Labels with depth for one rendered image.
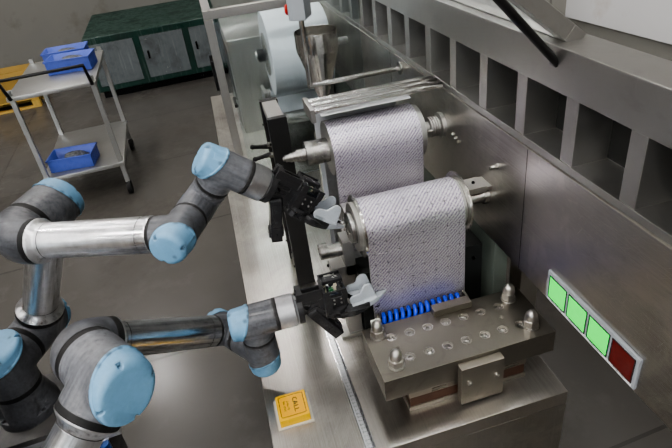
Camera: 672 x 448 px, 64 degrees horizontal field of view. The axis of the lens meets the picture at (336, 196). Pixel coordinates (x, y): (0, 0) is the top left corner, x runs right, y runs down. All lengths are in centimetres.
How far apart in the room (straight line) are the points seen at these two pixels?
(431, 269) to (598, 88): 58
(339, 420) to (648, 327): 67
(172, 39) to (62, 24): 238
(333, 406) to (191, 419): 135
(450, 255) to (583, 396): 138
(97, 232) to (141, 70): 581
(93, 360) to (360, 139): 76
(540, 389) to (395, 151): 65
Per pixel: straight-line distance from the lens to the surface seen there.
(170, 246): 103
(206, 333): 129
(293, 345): 146
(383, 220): 117
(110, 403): 100
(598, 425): 248
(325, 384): 136
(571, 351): 271
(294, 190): 115
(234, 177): 109
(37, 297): 156
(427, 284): 131
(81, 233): 116
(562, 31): 101
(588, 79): 94
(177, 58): 687
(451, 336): 126
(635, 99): 87
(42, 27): 885
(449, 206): 122
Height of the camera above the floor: 194
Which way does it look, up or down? 31 degrees down
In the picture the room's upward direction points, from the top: 8 degrees counter-clockwise
